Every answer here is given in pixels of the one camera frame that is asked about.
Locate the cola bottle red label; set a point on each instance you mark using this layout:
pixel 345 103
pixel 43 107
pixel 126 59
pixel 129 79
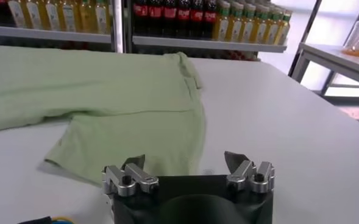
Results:
pixel 183 13
pixel 155 12
pixel 197 14
pixel 170 12
pixel 140 12
pixel 210 16

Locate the grey metal shelf rack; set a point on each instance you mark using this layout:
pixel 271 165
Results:
pixel 197 44
pixel 45 34

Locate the yellow tea bottle green label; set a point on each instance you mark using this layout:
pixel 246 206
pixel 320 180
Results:
pixel 52 16
pixel 86 16
pixel 69 16
pixel 101 18
pixel 261 32
pixel 222 29
pixel 283 32
pixel 236 30
pixel 272 32
pixel 247 30
pixel 34 15
pixel 17 13

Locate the grey side table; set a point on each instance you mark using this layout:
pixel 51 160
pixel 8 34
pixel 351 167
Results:
pixel 334 58

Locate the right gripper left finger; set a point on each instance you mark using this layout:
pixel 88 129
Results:
pixel 127 181

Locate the clear container orange base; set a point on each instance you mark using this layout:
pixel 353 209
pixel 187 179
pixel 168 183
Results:
pixel 357 50

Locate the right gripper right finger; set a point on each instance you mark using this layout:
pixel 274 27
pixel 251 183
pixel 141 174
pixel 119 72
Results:
pixel 243 175

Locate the light green printed shirt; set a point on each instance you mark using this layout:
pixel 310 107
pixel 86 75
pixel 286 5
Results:
pixel 106 91

